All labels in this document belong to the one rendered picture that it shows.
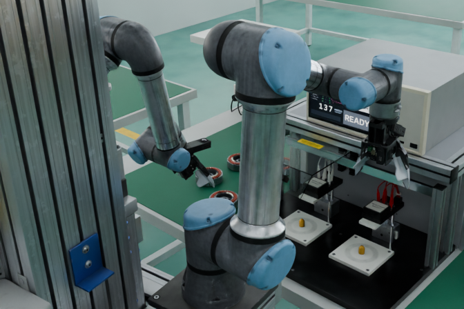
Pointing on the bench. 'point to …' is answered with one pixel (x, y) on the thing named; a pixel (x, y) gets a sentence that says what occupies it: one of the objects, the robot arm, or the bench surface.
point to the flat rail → (387, 176)
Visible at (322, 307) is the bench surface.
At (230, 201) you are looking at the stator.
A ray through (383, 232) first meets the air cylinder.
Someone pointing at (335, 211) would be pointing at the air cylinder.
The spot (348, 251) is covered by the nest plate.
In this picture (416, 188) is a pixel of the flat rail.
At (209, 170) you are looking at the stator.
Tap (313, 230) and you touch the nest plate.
